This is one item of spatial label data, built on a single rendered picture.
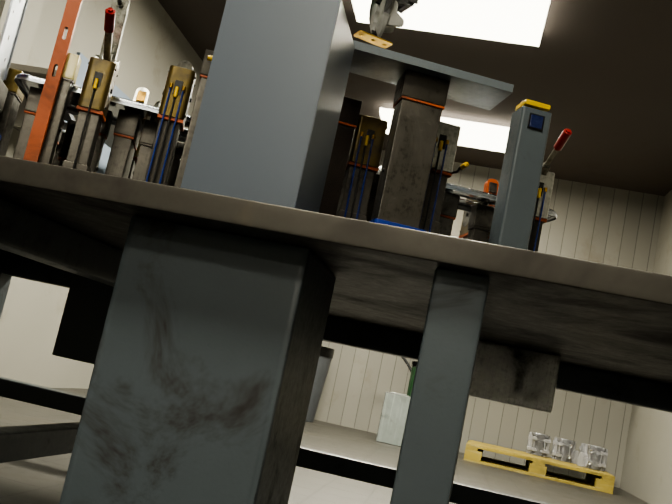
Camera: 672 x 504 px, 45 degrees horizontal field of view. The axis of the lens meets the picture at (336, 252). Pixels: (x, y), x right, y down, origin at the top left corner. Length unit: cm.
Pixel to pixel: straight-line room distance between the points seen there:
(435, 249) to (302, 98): 39
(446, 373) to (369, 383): 711
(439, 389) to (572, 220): 739
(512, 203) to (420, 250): 69
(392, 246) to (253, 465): 39
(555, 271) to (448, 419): 25
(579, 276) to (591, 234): 736
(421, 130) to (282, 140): 49
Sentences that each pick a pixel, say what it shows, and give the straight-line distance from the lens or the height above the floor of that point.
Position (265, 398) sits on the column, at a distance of 125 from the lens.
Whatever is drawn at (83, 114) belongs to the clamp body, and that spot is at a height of 92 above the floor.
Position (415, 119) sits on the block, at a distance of 178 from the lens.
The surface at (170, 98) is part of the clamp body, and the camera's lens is 187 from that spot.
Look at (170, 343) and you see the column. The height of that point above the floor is 47.
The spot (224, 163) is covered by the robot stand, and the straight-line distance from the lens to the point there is 138.
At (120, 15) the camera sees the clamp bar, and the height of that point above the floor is 117.
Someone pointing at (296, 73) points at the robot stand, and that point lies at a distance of 140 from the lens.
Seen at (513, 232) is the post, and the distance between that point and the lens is 180.
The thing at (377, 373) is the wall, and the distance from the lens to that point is 827.
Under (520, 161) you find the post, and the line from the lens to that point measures 184.
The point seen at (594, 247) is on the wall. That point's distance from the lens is 850.
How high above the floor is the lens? 48
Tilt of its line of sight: 8 degrees up
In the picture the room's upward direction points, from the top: 12 degrees clockwise
